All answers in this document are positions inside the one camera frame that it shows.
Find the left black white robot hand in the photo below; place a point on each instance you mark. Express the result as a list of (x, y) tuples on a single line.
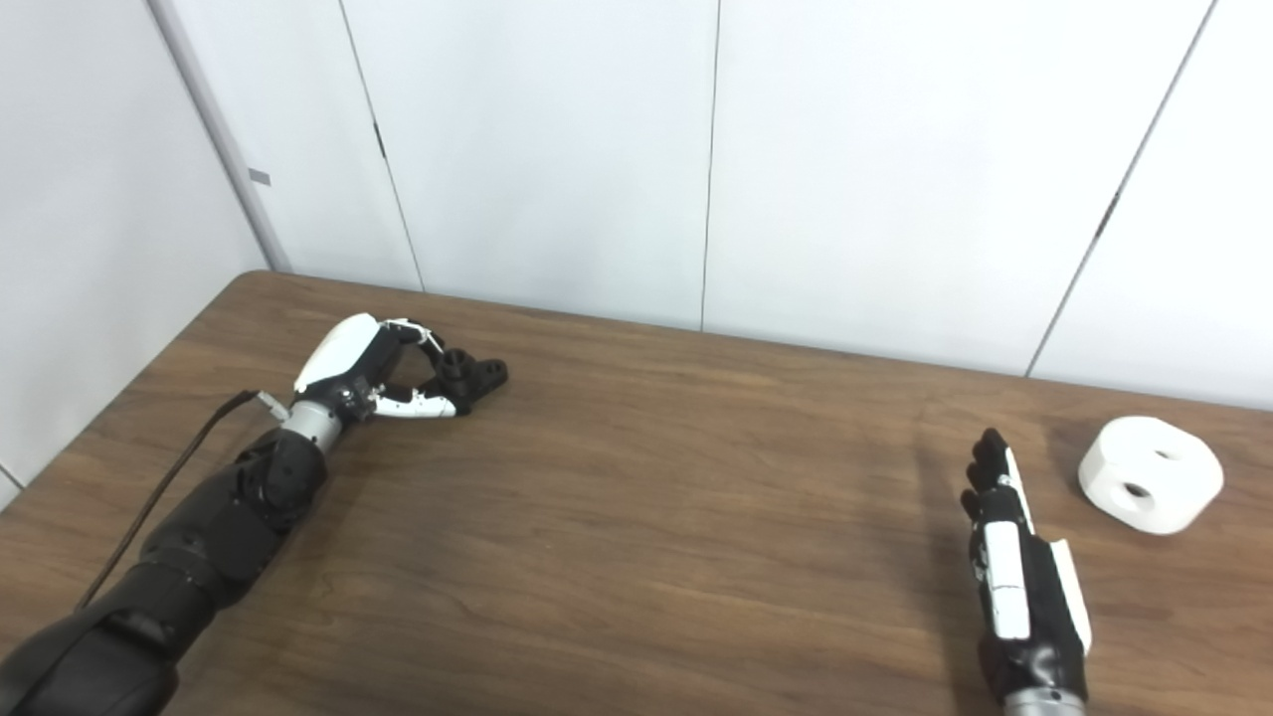
[(343, 363)]

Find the black plastic holder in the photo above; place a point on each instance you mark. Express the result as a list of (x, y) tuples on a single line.
[(477, 376)]

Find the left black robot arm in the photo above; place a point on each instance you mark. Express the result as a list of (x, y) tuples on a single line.
[(189, 557)]

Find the round white plastic piece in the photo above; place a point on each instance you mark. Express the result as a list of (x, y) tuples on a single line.
[(1179, 457)]

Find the small gray wall label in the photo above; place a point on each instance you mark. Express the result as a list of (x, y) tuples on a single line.
[(259, 177)]

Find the gray wall corner trim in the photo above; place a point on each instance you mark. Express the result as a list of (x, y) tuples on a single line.
[(224, 149)]

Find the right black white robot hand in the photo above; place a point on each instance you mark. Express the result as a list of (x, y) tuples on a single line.
[(1034, 607)]

